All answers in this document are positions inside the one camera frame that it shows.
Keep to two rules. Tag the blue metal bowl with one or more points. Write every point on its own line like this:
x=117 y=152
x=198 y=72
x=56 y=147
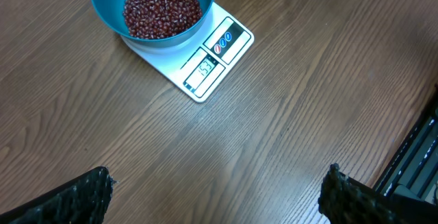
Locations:
x=111 y=13

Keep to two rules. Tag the red beans in bowl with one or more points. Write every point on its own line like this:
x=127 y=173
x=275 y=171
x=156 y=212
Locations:
x=158 y=19

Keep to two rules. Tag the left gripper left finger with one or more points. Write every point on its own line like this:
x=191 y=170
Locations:
x=84 y=199

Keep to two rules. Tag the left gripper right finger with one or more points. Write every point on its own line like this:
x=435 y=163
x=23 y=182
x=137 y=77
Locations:
x=344 y=200

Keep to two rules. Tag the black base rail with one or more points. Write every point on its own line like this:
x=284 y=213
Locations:
x=412 y=171

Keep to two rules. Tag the white digital kitchen scale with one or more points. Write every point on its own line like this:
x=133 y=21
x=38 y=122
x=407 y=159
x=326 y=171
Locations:
x=198 y=65

